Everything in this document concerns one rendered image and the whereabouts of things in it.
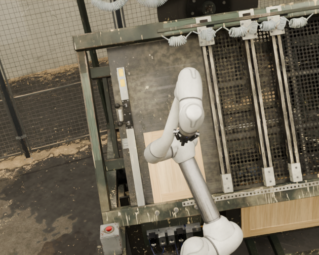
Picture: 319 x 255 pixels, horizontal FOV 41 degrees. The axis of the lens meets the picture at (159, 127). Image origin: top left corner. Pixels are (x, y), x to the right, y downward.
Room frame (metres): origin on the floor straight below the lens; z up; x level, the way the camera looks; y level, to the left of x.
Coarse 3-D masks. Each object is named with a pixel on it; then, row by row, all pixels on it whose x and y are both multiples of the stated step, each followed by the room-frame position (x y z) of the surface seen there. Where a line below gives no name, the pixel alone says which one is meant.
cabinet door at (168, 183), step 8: (144, 136) 2.45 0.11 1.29; (152, 136) 2.44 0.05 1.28; (160, 136) 2.44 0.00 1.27; (200, 144) 2.40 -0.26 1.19; (200, 152) 2.37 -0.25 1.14; (168, 160) 2.35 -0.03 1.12; (200, 160) 2.34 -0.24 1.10; (152, 168) 2.33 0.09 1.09; (160, 168) 2.33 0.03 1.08; (168, 168) 2.32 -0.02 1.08; (176, 168) 2.32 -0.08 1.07; (200, 168) 2.31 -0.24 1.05; (152, 176) 2.30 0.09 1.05; (160, 176) 2.30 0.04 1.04; (168, 176) 2.30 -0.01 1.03; (176, 176) 2.29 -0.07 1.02; (152, 184) 2.27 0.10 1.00; (160, 184) 2.27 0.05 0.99; (168, 184) 2.27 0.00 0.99; (176, 184) 2.27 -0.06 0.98; (184, 184) 2.26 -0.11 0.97; (152, 192) 2.25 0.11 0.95; (160, 192) 2.24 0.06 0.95; (168, 192) 2.24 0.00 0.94; (176, 192) 2.23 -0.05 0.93; (184, 192) 2.23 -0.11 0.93; (160, 200) 2.21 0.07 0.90; (168, 200) 2.21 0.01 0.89
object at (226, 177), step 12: (204, 48) 2.68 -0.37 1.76; (204, 60) 2.65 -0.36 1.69; (216, 84) 2.55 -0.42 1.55; (216, 96) 2.51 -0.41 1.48; (216, 108) 2.47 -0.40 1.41; (216, 120) 2.43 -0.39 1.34; (216, 132) 2.39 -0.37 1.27; (216, 144) 2.38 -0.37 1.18; (228, 168) 2.26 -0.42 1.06; (228, 180) 2.21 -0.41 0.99; (228, 192) 2.17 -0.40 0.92
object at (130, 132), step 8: (120, 88) 2.61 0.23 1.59; (128, 96) 2.57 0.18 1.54; (128, 136) 2.43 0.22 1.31; (136, 152) 2.37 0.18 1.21; (136, 160) 2.35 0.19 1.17; (136, 168) 2.32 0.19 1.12; (136, 176) 2.29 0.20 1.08; (136, 184) 2.26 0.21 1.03; (136, 192) 2.23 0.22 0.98; (144, 200) 2.21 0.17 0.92
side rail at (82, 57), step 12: (84, 60) 2.71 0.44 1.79; (84, 72) 2.66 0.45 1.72; (84, 84) 2.62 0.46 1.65; (84, 96) 2.58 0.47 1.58; (96, 120) 2.51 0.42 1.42; (96, 132) 2.45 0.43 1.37; (96, 144) 2.41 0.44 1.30; (96, 156) 2.37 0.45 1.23; (96, 168) 2.33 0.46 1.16; (96, 180) 2.29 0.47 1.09; (108, 192) 2.30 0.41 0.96; (108, 204) 2.20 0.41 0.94
